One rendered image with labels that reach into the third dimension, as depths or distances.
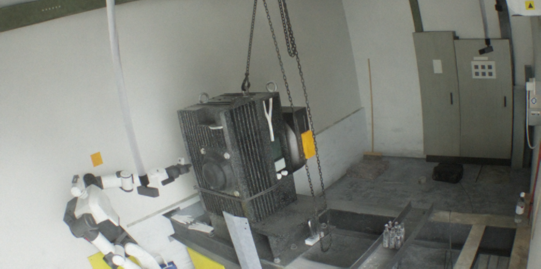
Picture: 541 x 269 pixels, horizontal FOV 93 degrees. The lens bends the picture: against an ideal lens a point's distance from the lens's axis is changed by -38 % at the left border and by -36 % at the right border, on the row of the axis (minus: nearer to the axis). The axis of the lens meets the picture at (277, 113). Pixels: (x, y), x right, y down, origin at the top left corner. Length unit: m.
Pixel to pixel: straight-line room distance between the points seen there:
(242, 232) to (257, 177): 0.37
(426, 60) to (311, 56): 1.49
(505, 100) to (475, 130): 0.62
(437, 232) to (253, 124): 1.48
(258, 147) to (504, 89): 3.15
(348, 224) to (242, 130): 1.22
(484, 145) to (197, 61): 3.51
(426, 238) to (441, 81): 2.44
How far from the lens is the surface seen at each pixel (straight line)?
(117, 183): 2.31
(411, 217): 2.52
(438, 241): 2.64
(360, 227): 2.86
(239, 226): 2.10
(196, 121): 2.29
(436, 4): 4.71
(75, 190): 2.05
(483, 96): 4.48
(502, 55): 4.36
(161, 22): 3.19
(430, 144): 4.87
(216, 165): 2.15
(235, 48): 3.66
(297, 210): 2.37
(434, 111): 4.71
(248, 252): 2.20
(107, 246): 2.01
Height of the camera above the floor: 1.99
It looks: 13 degrees down
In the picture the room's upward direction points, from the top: 10 degrees counter-clockwise
